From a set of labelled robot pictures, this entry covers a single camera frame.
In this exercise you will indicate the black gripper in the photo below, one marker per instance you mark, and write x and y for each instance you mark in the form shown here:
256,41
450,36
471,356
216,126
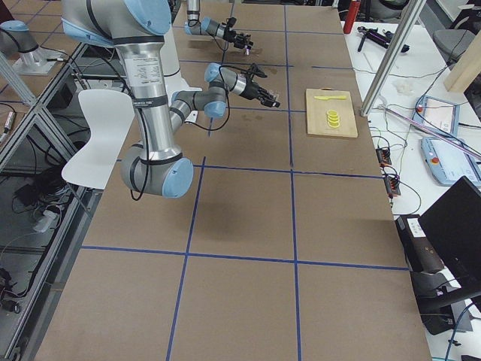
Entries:
252,90
230,36

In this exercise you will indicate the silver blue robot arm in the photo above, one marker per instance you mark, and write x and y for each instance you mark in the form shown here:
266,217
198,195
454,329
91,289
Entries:
138,30
218,31

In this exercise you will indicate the yellow plastic knife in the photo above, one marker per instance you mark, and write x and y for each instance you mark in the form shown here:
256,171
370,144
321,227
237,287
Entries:
326,98

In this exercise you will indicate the bamboo cutting board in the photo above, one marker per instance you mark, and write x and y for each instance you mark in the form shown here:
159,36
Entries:
317,121

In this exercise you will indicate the red cylinder bottle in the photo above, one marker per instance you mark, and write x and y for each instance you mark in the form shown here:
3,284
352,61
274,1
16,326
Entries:
352,13

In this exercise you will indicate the black tripod device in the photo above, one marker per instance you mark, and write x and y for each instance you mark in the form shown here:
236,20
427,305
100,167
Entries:
383,39

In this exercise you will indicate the far blue teach pendant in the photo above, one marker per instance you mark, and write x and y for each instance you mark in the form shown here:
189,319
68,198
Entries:
437,114

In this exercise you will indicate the blue teach pendant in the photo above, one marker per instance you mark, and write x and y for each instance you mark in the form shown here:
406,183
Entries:
448,163
437,114

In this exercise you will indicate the near blue teach pendant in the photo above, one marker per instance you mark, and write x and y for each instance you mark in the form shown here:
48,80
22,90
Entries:
448,163

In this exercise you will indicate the black computer monitor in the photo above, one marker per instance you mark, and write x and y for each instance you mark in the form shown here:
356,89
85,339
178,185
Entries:
452,225

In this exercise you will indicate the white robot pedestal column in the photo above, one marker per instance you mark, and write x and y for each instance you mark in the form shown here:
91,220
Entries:
174,81

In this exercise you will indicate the aluminium frame post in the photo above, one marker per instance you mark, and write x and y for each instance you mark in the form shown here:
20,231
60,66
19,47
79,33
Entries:
402,31

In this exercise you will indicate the green handled reacher stick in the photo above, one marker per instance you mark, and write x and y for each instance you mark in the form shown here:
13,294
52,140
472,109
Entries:
441,135

